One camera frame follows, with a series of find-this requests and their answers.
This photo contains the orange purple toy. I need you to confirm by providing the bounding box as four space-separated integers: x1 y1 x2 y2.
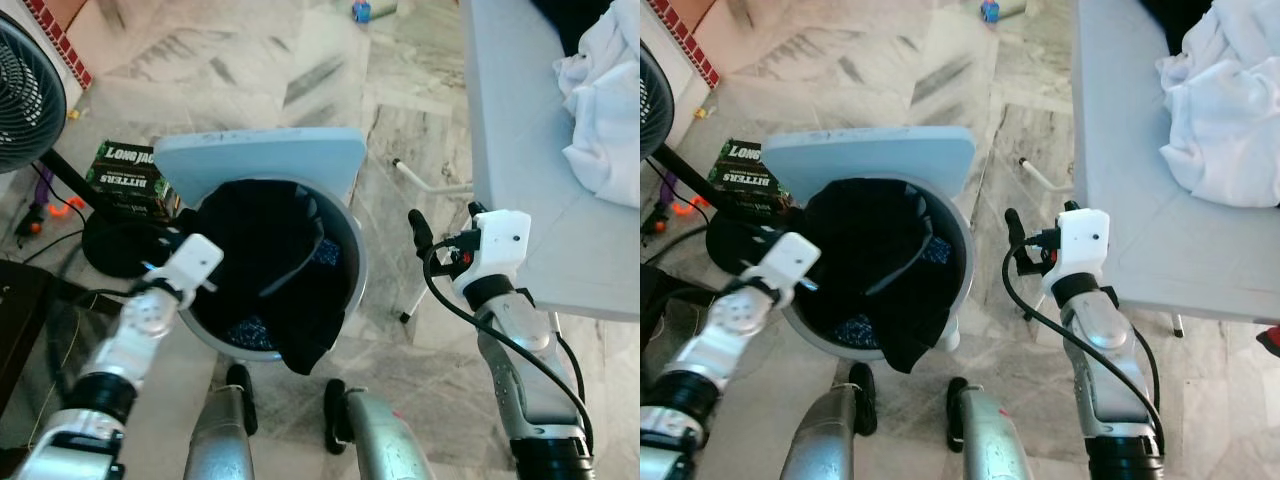
645 160 706 236
15 165 91 236

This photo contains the white garment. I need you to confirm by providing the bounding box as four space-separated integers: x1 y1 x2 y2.
553 0 641 209
1158 0 1280 209

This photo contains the round grey laundry basket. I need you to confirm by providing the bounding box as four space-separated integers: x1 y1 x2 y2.
785 175 976 361
180 175 368 363

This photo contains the green printed cardboard box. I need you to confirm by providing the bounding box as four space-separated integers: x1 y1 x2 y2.
85 140 181 216
708 138 796 211

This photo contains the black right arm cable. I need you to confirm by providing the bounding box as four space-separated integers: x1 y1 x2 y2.
422 238 596 451
1003 240 1166 441

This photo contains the silver robot right leg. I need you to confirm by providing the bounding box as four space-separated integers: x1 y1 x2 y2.
322 378 436 480
945 378 1036 480

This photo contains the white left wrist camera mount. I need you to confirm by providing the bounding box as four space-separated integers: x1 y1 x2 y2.
757 232 836 301
150 233 225 296

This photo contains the black garment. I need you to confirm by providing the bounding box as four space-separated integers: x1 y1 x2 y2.
1140 0 1216 56
195 180 346 376
800 178 956 373
528 0 613 59

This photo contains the black standing fan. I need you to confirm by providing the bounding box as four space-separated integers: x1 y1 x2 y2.
640 45 801 276
0 15 186 281

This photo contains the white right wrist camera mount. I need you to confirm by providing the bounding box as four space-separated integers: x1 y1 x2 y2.
455 208 533 301
1040 208 1113 301

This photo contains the dark brown furniture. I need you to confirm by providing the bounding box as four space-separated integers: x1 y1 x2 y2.
0 262 101 421
640 262 681 331

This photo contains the grey basket lid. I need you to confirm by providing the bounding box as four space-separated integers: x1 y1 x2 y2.
762 125 978 206
153 127 369 208

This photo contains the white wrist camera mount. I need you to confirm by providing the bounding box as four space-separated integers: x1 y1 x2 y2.
150 233 225 296
757 232 836 301
455 208 533 301
1040 208 1113 301

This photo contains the pink mat red border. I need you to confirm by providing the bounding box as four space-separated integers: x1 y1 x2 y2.
648 0 801 89
22 0 191 91

